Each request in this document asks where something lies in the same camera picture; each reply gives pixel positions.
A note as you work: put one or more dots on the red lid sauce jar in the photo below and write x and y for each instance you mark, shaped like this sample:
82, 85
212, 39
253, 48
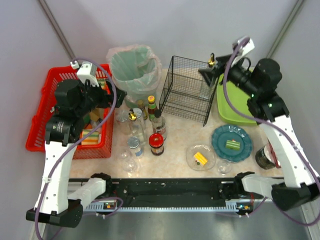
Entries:
156, 143

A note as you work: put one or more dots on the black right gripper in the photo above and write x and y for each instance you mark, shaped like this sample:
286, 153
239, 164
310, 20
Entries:
220, 69

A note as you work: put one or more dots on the black wire rack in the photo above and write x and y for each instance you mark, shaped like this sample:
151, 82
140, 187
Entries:
185, 92

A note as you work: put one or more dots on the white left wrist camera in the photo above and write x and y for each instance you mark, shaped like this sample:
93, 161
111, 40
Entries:
86, 72

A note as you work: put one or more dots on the striped sponge pack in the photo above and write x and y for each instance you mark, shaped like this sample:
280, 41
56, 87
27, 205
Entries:
93, 139

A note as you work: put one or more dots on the teal ceramic plate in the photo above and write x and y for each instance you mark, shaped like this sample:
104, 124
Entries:
231, 132

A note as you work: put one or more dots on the clear glass plate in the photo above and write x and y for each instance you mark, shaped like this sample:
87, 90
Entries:
206, 151

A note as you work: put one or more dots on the dark jar at right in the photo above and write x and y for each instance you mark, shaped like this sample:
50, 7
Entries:
264, 159

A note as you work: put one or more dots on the red plastic basket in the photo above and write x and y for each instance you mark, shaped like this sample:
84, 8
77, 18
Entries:
36, 138

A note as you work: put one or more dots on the silver lid spice jar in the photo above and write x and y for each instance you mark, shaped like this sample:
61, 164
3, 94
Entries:
139, 115

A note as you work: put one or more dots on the gold pourer glass bottle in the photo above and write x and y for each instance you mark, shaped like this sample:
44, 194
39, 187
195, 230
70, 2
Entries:
137, 127

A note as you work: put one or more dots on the yellow cake piece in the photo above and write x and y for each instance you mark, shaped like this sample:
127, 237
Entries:
200, 159

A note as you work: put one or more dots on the small gold cap bottle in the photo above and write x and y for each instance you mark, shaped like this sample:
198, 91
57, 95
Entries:
141, 106

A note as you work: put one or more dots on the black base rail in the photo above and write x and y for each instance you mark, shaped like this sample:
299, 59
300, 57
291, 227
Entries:
176, 192

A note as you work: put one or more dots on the yellow cap sauce bottle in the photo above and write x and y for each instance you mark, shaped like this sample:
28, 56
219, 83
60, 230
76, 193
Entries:
152, 107

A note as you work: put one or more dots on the clear glass front left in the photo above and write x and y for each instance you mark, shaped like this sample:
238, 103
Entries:
129, 165

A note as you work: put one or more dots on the green striped cake piece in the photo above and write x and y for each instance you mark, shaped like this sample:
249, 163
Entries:
233, 145

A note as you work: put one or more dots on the black cap clear bottle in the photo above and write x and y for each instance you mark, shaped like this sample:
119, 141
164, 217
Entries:
159, 124

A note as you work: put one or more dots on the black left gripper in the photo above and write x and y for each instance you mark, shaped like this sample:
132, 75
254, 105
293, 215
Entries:
104, 94

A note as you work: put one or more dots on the green bin with plastic bag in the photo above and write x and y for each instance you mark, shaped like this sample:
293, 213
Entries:
137, 70

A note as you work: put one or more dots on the small glass bowl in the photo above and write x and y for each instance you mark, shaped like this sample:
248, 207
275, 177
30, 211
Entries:
224, 166

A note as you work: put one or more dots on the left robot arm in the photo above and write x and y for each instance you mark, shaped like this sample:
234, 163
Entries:
54, 206

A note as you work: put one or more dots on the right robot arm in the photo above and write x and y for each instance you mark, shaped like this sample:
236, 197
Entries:
301, 183

